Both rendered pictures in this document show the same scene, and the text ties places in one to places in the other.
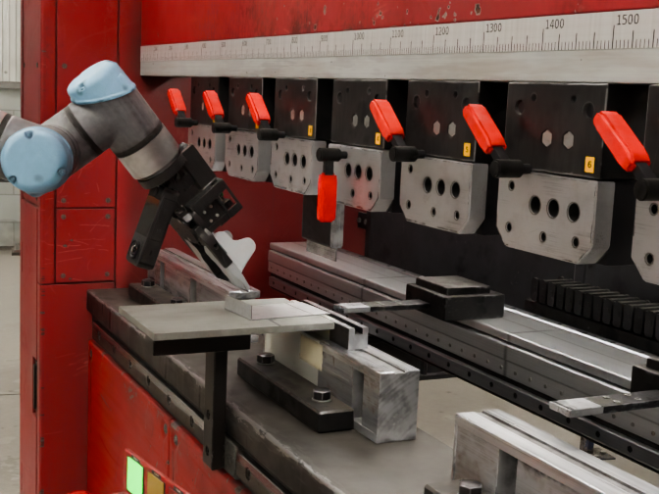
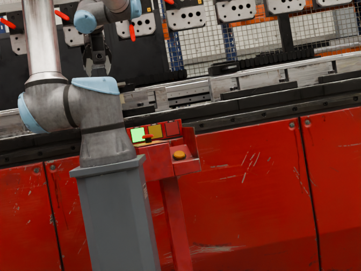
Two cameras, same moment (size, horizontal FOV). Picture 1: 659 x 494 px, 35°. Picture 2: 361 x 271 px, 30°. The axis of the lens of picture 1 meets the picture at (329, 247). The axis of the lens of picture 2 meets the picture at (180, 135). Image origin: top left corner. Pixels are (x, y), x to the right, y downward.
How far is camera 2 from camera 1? 2.44 m
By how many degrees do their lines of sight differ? 69
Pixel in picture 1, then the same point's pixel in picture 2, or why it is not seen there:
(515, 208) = (226, 11)
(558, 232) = (244, 12)
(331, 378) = (132, 102)
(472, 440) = (218, 81)
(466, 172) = (202, 7)
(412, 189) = (175, 19)
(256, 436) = (143, 118)
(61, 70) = not seen: outside the picture
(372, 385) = (161, 92)
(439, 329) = not seen: hidden behind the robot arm
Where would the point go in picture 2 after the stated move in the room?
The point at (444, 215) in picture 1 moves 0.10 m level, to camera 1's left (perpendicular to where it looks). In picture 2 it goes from (194, 22) to (186, 20)
